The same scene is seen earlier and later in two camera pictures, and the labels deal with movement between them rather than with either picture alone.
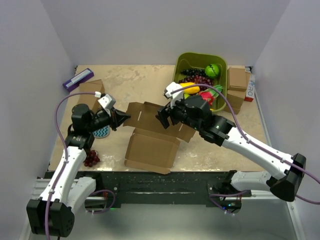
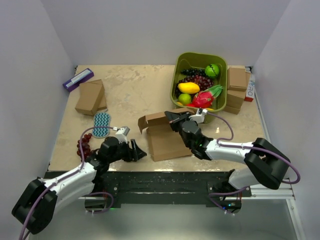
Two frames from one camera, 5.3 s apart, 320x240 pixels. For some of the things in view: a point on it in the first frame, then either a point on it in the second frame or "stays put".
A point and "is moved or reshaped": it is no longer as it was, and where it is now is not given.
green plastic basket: [186, 60] stays put
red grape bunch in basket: [197, 79] stays put
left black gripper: [116, 118] → [138, 153]
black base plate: [157, 189] stays put
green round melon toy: [212, 70] stays put
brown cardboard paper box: [151, 146] is moved or reshaped
